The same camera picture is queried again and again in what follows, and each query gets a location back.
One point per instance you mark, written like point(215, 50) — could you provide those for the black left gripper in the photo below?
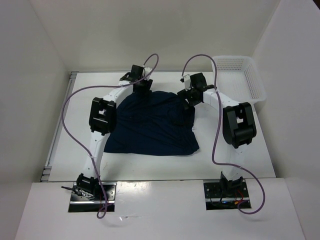
point(147, 85)

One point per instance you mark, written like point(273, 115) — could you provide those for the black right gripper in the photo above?
point(185, 94)

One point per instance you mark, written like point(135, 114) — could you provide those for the navy blue shorts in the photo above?
point(156, 124)

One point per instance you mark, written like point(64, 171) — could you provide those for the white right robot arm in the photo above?
point(236, 124)

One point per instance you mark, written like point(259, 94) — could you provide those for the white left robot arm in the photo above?
point(103, 120)

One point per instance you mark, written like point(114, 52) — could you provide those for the white plastic laundry basket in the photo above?
point(238, 77)

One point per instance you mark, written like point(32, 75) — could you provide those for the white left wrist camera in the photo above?
point(146, 72)

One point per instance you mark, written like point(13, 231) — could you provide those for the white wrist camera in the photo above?
point(146, 72)
point(186, 79)

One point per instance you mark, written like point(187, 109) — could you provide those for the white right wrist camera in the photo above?
point(186, 79)

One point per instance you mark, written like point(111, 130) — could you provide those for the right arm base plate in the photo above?
point(216, 199)

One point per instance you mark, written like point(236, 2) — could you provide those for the aluminium table edge rail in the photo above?
point(46, 171)

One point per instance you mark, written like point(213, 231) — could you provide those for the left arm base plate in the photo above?
point(83, 202)

